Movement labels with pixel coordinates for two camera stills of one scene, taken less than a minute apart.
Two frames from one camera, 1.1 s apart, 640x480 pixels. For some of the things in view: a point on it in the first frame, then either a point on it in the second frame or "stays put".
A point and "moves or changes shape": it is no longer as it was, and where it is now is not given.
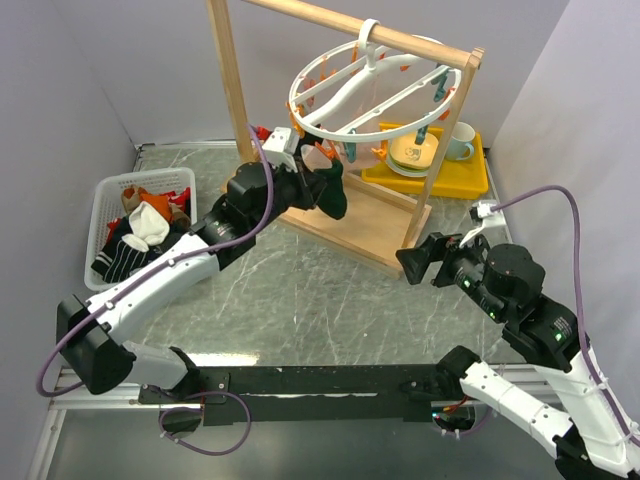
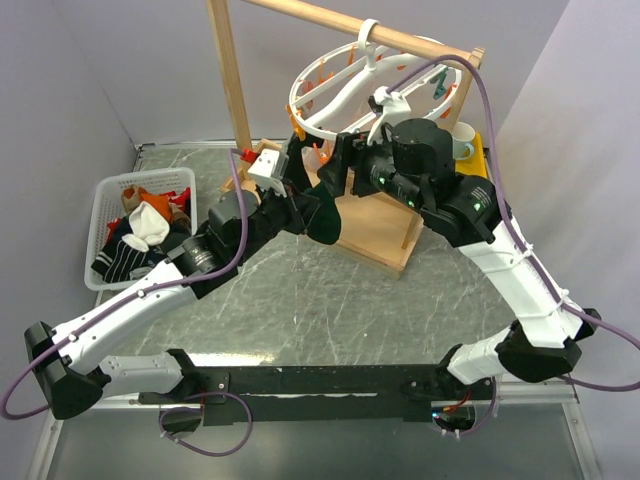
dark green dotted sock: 333,198 moves or changes shape
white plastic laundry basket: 107,203 stays put
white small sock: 148,227 stays put
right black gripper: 436,245 -> 353,153
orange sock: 160,201 stays put
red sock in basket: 182,198 stays put
